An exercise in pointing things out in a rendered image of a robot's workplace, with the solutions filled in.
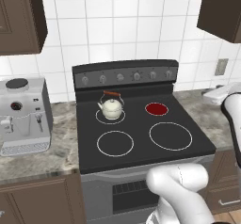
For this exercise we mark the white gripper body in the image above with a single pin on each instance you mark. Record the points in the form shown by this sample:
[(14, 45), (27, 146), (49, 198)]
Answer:
[(218, 95)]

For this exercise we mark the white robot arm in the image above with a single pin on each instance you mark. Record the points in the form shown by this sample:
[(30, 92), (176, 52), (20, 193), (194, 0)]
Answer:
[(175, 184)]

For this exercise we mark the grey stove knob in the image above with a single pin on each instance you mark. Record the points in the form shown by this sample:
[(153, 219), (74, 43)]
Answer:
[(136, 76), (102, 78), (168, 74), (120, 77), (84, 80), (152, 75)]

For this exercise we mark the glowing red burner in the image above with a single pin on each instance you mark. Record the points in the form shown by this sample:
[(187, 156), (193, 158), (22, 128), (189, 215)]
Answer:
[(156, 109)]

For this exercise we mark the black and grey stove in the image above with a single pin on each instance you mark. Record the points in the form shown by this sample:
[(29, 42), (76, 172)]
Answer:
[(138, 146)]

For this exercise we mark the brown drawer front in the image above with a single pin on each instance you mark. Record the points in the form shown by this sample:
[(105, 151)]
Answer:
[(227, 168), (226, 193)]

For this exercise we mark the grey oven door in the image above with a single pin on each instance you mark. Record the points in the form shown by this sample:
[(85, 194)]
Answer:
[(100, 196)]

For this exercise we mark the grey coffee machine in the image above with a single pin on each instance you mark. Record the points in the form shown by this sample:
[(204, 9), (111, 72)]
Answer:
[(25, 121)]

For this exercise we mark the brown base cupboard door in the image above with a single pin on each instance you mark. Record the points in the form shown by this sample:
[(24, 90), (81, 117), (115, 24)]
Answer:
[(44, 202)]

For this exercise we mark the grey wall outlet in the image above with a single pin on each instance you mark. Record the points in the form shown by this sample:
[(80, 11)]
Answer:
[(221, 67)]

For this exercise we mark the dark brown wall cupboard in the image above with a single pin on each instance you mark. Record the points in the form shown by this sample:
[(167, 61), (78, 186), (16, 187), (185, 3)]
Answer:
[(19, 17), (222, 17)]

